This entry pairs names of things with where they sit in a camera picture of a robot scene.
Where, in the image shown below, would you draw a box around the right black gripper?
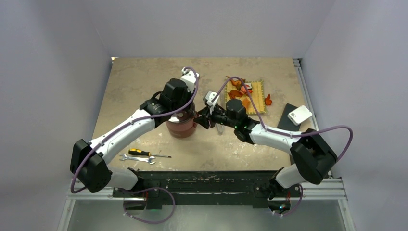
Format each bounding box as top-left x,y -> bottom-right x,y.
194,102 -> 237,129

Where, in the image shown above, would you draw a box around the red steel pot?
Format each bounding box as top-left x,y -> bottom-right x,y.
166,118 -> 197,139

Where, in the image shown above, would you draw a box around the transparent grey pot lid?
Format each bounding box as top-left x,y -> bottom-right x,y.
168,103 -> 196,124

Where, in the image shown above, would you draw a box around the metal serving tongs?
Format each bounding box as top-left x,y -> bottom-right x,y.
216,124 -> 224,135

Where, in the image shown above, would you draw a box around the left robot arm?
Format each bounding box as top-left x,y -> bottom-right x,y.
70,75 -> 199,197

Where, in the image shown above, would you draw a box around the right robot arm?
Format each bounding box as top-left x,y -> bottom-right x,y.
194,99 -> 338,196

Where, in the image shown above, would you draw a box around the white small box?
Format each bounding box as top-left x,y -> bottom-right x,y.
287,105 -> 313,126

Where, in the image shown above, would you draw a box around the yellow food tray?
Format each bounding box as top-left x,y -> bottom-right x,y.
224,80 -> 266,115

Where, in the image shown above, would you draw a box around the orange fried cutlet toy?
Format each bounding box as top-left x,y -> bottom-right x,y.
242,98 -> 251,111

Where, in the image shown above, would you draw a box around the toy food pile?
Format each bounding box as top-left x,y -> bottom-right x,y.
225,78 -> 255,101

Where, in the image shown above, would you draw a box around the loose red pepper slice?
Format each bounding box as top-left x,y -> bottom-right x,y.
264,94 -> 273,106

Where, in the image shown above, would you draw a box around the silver open-end wrench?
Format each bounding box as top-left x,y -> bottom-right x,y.
119,154 -> 155,165

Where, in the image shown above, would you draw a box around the yellow black screwdriver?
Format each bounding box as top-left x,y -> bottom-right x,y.
128,149 -> 171,158

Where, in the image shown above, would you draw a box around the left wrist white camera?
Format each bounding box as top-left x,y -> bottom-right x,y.
180,67 -> 200,93

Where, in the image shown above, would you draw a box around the wrist white camera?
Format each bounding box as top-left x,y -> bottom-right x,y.
180,67 -> 200,93
203,91 -> 219,114

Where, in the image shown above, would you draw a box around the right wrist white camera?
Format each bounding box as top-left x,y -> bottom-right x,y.
203,91 -> 219,114

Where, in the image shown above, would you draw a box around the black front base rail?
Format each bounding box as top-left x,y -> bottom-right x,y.
111,170 -> 331,209

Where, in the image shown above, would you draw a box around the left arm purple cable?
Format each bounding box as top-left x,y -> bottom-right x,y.
70,66 -> 200,194

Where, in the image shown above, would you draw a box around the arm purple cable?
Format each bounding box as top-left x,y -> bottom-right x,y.
212,76 -> 354,163
70,66 -> 200,194

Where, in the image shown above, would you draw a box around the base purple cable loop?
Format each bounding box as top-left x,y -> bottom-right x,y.
123,187 -> 177,224

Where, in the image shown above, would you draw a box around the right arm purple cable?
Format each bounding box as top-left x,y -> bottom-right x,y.
212,76 -> 354,163

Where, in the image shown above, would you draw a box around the aluminium frame rail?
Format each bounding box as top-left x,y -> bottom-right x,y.
58,67 -> 346,231

